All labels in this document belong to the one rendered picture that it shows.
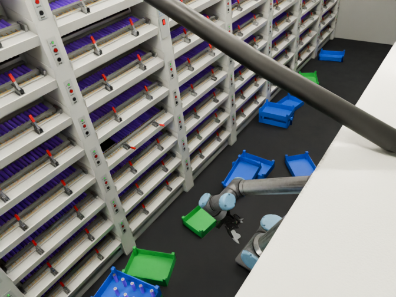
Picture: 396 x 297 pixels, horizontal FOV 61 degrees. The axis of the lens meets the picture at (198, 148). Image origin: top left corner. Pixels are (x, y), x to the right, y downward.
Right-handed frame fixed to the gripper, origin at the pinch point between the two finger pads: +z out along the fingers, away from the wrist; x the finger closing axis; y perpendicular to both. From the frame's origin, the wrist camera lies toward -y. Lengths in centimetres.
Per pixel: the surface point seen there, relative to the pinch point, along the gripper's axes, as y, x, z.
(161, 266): -55, -19, -12
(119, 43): 13, 36, -125
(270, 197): -6, 54, 33
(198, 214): -46, 28, 0
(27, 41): 14, -7, -152
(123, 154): -26, 12, -81
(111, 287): -43, -52, -46
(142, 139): -22, 27, -76
